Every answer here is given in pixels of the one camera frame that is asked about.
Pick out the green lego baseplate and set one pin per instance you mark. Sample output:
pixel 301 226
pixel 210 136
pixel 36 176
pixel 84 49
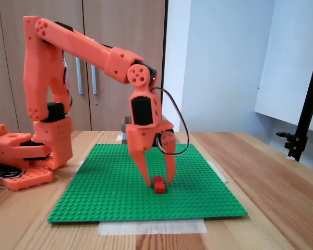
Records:
pixel 107 182

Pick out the brown cardboard box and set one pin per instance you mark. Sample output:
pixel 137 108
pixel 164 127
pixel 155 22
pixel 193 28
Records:
pixel 125 130

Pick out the small white tape piece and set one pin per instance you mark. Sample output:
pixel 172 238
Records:
pixel 290 158

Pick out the wooden cabinet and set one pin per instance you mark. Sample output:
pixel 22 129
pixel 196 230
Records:
pixel 146 26

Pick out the masking tape strip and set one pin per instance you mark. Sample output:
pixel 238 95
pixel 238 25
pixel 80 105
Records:
pixel 151 229
pixel 119 137
pixel 220 175
pixel 73 176

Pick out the red lego block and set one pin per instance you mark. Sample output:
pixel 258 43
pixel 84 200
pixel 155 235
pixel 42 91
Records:
pixel 160 188

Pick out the black stand with clamp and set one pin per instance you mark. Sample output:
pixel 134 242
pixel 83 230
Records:
pixel 305 117

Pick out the white wall panel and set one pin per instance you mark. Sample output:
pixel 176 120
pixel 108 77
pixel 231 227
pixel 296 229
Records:
pixel 284 78

